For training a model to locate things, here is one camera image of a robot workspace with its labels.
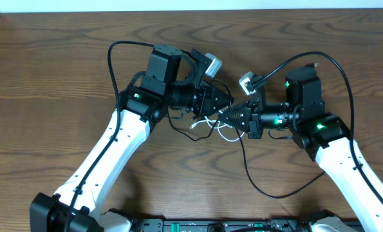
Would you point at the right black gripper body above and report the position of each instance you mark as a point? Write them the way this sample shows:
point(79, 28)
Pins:
point(257, 122)

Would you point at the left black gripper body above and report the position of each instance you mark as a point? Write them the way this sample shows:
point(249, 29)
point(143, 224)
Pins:
point(203, 101)

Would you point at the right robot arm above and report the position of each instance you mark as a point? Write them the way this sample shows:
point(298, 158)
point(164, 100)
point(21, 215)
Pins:
point(323, 135)

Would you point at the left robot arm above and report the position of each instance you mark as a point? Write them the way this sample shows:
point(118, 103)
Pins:
point(173, 80)

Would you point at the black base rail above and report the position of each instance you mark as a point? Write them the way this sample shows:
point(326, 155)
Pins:
point(159, 224)

